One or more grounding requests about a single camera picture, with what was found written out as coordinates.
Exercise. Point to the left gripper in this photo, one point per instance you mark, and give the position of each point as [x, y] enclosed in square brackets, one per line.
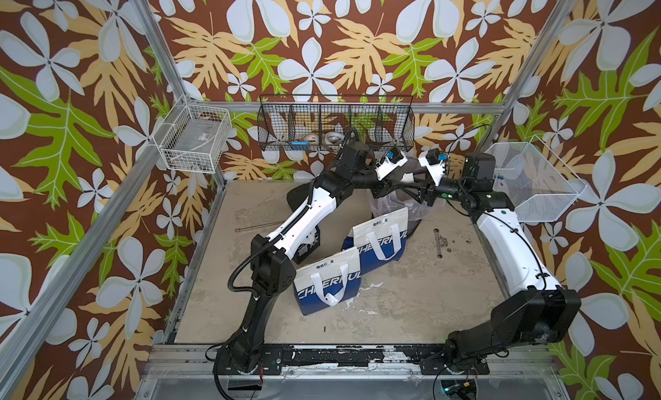
[380, 189]

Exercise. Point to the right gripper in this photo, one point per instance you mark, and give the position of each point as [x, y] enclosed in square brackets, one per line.
[428, 190]

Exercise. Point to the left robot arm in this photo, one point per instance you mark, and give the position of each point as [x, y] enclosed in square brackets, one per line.
[269, 270]

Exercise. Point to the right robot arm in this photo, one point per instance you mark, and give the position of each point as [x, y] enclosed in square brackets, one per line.
[538, 310]

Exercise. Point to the right blue takeout bag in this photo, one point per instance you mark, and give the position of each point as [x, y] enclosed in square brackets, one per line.
[380, 240]

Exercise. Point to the blue takeout bag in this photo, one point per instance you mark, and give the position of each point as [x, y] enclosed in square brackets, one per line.
[380, 240]
[328, 282]

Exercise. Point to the front blue takeout bag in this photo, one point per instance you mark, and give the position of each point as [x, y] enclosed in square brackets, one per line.
[328, 282]

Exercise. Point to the tape roll in basket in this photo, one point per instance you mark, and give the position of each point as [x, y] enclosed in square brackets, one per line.
[333, 139]

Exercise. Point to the small middle blue bag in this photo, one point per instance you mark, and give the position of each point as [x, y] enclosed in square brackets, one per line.
[310, 243]

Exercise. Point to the blue item in black basket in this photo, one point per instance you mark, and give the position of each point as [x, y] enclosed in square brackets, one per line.
[299, 145]

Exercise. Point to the thin metal rod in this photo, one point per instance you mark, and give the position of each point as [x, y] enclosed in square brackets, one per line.
[259, 226]

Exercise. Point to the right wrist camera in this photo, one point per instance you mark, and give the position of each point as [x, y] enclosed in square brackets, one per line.
[436, 163]

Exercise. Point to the white wire basket right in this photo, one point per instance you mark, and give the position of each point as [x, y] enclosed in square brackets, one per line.
[541, 186]

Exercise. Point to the white wire basket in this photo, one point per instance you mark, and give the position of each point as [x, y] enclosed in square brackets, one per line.
[192, 136]
[541, 186]

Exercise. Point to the black wire basket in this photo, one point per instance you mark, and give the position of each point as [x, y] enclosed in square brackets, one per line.
[378, 121]

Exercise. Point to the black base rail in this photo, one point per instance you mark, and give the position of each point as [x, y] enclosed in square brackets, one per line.
[278, 359]

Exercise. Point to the white wire basket left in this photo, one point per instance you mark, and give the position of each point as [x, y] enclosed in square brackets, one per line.
[192, 136]

